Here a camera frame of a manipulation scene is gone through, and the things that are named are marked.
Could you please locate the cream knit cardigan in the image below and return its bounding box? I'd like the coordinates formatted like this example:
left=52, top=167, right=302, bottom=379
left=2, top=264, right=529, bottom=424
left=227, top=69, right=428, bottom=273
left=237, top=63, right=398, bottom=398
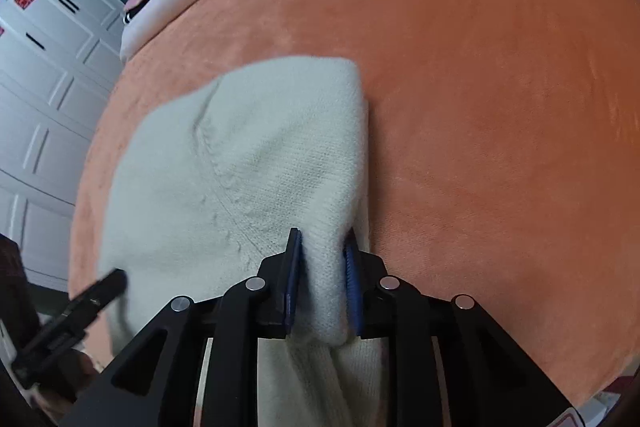
left=99, top=56, right=383, bottom=426

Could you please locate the orange velvet bedspread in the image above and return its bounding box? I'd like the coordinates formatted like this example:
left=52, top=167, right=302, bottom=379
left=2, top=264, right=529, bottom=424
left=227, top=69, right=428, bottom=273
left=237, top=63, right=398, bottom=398
left=70, top=0, right=639, bottom=405

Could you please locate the white wardrobe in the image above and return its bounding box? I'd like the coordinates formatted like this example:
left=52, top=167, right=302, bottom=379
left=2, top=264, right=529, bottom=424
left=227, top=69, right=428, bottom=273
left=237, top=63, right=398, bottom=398
left=0, top=0, right=124, bottom=291

